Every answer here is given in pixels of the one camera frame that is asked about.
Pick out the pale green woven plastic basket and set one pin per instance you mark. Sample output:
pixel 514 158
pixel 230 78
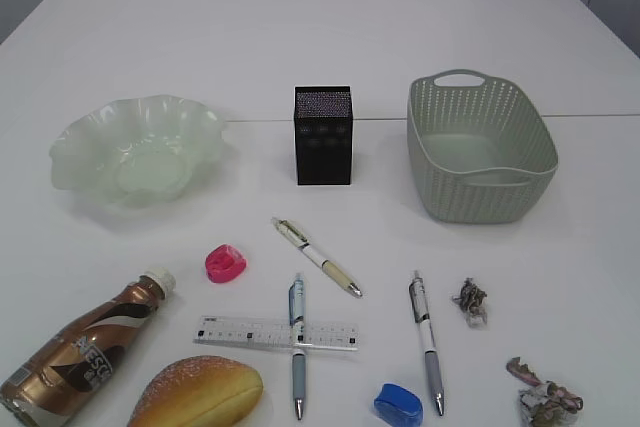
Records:
pixel 479 154

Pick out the brown Nescafe coffee bottle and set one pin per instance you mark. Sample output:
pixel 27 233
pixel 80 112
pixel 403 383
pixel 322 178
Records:
pixel 63 375

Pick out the blue pencil sharpener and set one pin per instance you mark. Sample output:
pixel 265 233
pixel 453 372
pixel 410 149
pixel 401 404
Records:
pixel 398 406

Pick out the blue and grey pen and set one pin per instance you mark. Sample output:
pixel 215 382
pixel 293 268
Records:
pixel 297 325

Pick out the large paper ball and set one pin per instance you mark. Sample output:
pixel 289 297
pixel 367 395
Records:
pixel 543 403

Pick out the pink pencil sharpener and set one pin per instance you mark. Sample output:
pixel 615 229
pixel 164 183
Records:
pixel 224 264

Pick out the clear plastic ruler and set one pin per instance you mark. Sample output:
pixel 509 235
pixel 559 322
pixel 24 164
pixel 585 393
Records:
pixel 270 334

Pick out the black mesh pen holder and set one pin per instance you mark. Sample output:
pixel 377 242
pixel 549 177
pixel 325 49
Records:
pixel 323 128

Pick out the sugared bread roll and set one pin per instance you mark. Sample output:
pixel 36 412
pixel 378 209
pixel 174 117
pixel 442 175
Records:
pixel 199 391

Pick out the white and grey pen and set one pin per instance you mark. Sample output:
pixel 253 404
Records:
pixel 422 319

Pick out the beige and white pen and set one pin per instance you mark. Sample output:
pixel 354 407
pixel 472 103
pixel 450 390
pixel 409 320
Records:
pixel 300 241

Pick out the small paper ball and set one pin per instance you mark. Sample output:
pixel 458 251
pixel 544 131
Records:
pixel 470 301

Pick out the pale green wavy glass plate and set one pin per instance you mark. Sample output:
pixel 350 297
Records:
pixel 137 152

